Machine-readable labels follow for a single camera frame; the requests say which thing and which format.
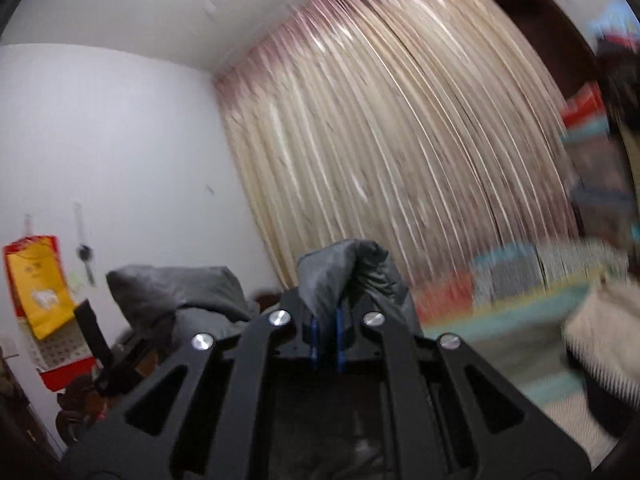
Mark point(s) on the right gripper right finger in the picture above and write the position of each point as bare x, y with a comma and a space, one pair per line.
357, 323

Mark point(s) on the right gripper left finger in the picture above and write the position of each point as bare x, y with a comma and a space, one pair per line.
300, 335

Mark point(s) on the grey puffer jacket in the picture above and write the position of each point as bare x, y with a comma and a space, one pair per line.
327, 424

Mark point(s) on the striped patchwork bedspread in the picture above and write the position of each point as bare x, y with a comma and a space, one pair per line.
511, 305

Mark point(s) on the beige floral curtain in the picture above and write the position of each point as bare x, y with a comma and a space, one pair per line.
431, 127

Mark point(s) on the cream knitted garment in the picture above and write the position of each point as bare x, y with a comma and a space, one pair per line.
603, 335

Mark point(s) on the red lidded storage box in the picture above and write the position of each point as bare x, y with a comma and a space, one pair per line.
586, 105

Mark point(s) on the dark wooden wardrobe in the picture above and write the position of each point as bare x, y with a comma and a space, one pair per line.
557, 41

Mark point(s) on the red yellow wall calendar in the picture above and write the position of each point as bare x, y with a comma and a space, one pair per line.
45, 310

